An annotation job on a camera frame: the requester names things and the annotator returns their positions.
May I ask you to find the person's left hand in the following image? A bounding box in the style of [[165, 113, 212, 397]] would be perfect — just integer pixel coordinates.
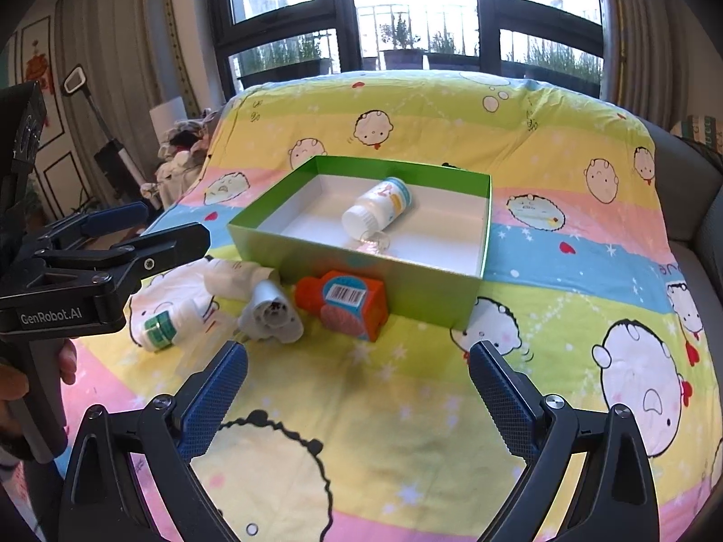
[[0, 337, 78, 438]]

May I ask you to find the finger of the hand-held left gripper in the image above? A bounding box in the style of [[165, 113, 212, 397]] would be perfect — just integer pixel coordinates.
[[34, 201, 150, 255], [31, 222, 211, 317]]

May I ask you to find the black window frame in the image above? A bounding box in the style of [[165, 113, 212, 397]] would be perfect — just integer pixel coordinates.
[[202, 0, 610, 100]]

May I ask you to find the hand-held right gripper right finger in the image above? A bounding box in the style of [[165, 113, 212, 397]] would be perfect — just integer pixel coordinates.
[[468, 340, 662, 542]]

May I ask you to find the small clear plastic cup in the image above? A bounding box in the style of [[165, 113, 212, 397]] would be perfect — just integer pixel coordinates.
[[353, 231, 392, 256]]

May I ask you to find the grey sofa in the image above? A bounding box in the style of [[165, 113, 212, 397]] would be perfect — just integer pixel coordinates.
[[644, 118, 723, 542]]

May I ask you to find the white bottle green label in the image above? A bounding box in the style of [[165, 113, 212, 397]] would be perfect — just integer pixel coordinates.
[[136, 298, 202, 354]]

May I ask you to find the long balcony planter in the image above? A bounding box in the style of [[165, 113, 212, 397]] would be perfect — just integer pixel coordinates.
[[236, 34, 335, 90], [502, 39, 603, 98]]

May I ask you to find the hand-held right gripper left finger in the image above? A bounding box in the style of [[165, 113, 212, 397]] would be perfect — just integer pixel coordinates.
[[59, 340, 249, 542]]

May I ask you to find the striped beige curtain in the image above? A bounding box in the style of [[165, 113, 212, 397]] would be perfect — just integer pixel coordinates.
[[56, 0, 222, 221], [597, 0, 698, 131]]

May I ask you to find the white plastic packet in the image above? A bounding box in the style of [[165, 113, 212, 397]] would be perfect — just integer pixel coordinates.
[[202, 258, 281, 301]]

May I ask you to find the green white patterned cushion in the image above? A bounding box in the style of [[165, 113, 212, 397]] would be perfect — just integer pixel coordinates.
[[672, 114, 723, 154]]

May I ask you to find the tall potted plant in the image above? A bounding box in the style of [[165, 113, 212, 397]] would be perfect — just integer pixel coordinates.
[[378, 11, 426, 72]]

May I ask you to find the white cylinder lampshade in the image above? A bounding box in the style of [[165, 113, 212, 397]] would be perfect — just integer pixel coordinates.
[[149, 97, 188, 143]]

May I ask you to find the white tube packet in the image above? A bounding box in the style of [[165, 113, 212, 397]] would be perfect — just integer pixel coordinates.
[[237, 279, 306, 346]]

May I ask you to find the red figure wall poster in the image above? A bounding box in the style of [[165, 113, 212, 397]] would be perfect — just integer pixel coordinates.
[[21, 16, 56, 92]]

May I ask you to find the small balcony planter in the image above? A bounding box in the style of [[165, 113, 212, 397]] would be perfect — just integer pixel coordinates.
[[425, 31, 482, 72]]

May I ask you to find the green cardboard box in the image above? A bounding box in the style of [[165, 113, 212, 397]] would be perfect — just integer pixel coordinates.
[[227, 154, 493, 331]]

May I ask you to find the pile of clothes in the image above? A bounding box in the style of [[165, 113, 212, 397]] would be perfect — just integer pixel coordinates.
[[141, 107, 228, 211]]

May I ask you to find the upright floor cleaner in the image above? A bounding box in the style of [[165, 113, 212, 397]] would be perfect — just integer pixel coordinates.
[[60, 66, 155, 211]]

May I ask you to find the printed cartoon blanket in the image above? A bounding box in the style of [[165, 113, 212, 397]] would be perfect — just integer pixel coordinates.
[[62, 69, 723, 542]]

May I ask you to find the white bottle colourful label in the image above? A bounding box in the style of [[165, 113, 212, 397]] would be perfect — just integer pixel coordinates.
[[342, 177, 413, 238]]

